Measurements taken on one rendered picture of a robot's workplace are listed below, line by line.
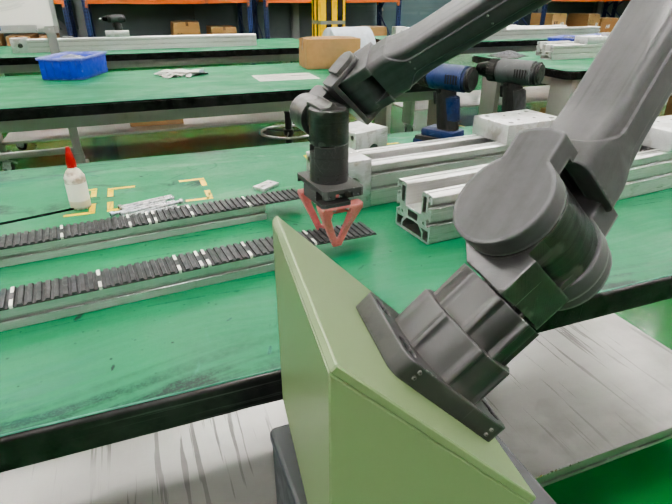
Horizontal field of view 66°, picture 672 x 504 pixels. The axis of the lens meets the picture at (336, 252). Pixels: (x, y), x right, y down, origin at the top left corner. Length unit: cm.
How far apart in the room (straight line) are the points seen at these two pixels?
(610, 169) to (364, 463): 27
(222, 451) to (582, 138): 106
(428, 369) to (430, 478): 7
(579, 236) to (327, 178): 44
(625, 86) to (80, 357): 59
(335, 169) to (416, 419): 49
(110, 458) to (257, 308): 73
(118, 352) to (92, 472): 70
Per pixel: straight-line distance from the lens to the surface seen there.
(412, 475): 34
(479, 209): 38
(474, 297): 37
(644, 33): 48
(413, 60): 70
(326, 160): 74
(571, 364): 162
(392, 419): 30
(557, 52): 366
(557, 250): 38
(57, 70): 289
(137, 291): 74
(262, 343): 62
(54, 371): 65
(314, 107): 75
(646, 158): 119
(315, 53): 297
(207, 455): 128
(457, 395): 37
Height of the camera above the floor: 115
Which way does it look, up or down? 27 degrees down
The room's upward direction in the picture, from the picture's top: straight up
